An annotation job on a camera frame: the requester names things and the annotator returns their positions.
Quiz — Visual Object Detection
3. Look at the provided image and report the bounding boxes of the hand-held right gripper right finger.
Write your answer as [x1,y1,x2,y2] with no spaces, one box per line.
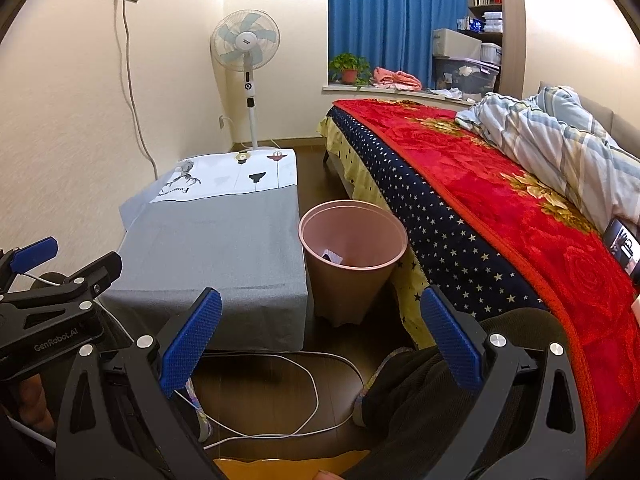
[420,286,587,480]

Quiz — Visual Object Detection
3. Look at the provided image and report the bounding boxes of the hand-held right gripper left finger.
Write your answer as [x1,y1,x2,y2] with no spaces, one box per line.
[54,287,223,480]

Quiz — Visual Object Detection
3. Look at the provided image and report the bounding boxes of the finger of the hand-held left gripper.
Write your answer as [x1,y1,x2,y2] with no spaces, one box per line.
[0,251,123,311]
[0,236,59,293]

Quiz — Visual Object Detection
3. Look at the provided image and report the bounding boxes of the pink plastic trash bin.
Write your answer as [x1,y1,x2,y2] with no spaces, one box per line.
[298,200,408,327]

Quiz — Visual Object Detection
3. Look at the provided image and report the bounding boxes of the person's left hand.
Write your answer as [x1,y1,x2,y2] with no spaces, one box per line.
[12,372,53,433]

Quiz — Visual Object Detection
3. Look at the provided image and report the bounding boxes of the floral slipper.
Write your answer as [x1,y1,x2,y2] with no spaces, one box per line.
[184,379,216,443]
[351,346,416,427]

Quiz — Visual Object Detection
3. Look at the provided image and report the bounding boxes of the person's right leg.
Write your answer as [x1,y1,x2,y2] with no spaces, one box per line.
[361,309,568,480]

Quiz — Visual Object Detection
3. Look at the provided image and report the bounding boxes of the grey white printed tablecloth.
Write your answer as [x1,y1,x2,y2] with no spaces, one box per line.
[99,147,313,352]

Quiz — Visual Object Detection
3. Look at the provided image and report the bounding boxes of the red floral blanket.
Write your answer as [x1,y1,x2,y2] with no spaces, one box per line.
[332,99,640,471]

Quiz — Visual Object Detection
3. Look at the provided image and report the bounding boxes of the navy star blanket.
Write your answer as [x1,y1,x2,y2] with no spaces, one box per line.
[326,106,551,318]

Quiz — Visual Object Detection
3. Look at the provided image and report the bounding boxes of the yellow cloth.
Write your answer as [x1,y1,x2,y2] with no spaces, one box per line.
[212,450,373,480]

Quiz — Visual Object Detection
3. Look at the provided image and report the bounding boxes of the grey bed base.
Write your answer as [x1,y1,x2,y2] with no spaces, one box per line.
[327,152,356,201]

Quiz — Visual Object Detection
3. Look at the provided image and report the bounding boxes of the black smartphone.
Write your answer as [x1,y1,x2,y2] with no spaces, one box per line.
[602,217,640,288]

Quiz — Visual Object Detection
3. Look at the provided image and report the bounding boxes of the blue striped quilt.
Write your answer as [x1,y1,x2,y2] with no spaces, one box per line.
[456,85,640,233]

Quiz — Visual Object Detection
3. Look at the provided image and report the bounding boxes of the translucent blue storage box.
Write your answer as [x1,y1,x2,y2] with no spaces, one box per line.
[432,55,501,96]

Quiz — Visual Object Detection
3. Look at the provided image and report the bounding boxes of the pink folded clothes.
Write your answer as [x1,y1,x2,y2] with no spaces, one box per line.
[371,66,422,90]

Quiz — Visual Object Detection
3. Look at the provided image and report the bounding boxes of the potted green plant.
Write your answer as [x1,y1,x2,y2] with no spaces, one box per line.
[328,53,373,87]

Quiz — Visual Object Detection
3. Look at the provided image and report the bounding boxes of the grey headboard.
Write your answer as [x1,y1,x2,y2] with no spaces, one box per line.
[537,80,640,146]

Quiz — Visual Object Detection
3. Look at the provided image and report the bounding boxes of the white standing fan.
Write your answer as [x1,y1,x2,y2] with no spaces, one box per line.
[210,8,296,153]

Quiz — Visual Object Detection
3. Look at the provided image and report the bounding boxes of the grey storage box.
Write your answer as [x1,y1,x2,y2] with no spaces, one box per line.
[432,28,483,58]

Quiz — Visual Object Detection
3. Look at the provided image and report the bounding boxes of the wooden bookshelf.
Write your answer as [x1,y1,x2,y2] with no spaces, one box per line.
[467,0,526,98]

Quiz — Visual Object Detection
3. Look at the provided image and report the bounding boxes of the blue curtain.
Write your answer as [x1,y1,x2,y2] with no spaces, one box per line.
[327,0,471,92]

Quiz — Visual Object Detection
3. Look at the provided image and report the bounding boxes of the white cable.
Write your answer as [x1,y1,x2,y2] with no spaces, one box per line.
[172,350,366,451]
[20,270,66,286]

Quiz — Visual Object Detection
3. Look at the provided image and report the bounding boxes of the grey wall cable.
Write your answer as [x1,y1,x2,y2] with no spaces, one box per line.
[116,0,160,181]

